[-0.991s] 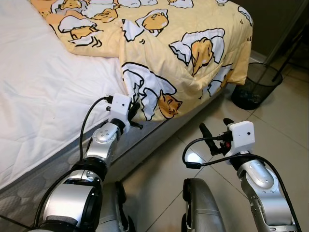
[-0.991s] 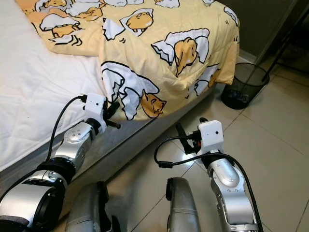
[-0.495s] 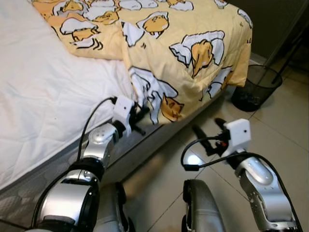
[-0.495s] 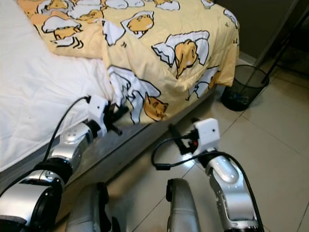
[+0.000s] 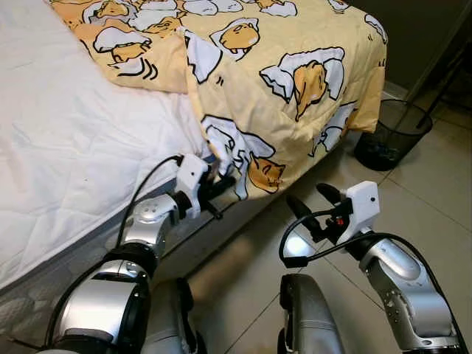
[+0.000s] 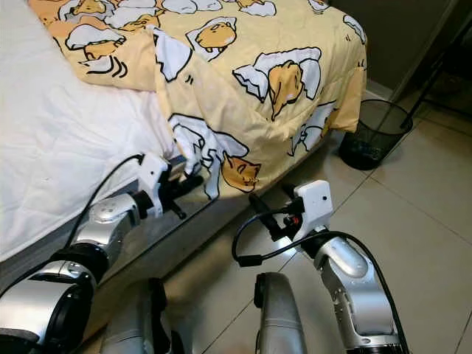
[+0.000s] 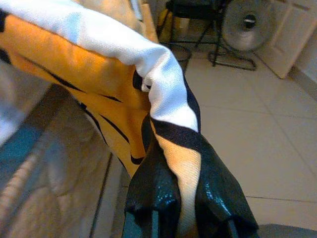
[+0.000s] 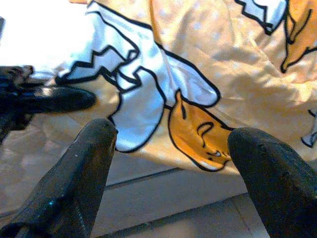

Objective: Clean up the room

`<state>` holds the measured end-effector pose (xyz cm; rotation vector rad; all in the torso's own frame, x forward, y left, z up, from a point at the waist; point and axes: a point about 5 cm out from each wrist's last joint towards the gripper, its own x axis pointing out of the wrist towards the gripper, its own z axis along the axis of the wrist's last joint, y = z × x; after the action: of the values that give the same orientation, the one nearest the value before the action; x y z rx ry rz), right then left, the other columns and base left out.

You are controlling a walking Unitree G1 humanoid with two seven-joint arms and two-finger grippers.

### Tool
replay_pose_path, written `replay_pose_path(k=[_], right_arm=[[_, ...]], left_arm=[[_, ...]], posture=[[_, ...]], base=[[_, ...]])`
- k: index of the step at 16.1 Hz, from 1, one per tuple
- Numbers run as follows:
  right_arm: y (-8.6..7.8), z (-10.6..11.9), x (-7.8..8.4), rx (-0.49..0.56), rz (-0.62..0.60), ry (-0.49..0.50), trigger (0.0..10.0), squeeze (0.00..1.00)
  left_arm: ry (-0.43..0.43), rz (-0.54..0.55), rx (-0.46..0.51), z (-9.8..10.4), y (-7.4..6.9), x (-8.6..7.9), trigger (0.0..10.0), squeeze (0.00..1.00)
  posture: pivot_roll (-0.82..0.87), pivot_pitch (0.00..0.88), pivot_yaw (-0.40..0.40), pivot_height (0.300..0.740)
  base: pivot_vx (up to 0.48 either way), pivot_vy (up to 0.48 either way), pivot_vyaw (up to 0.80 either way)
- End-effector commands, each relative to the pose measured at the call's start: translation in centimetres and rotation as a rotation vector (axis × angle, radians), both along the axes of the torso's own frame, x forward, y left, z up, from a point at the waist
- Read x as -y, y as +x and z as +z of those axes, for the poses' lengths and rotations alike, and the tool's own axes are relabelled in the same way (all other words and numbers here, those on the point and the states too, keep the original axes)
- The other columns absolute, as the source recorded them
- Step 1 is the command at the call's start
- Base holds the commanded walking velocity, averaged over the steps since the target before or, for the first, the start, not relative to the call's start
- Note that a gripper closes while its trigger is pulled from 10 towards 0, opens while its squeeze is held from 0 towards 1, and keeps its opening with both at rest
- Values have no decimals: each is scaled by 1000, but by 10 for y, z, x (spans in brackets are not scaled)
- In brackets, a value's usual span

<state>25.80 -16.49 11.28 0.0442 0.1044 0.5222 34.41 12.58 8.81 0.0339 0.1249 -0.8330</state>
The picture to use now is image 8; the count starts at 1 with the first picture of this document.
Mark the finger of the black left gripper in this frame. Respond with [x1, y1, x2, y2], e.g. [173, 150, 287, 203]
[29, 85, 98, 114]

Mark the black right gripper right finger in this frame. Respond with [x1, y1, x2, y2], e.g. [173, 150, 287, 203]
[227, 126, 317, 238]

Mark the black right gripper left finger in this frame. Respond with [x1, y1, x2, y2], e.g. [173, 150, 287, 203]
[0, 118, 118, 238]

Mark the white bed sheet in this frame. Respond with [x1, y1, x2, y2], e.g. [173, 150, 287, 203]
[0, 0, 96, 75]

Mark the beige bed base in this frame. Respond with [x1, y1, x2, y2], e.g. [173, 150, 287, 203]
[91, 168, 251, 234]

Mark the yellow cartoon print blanket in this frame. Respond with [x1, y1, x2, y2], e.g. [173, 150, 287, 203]
[0, 0, 317, 214]

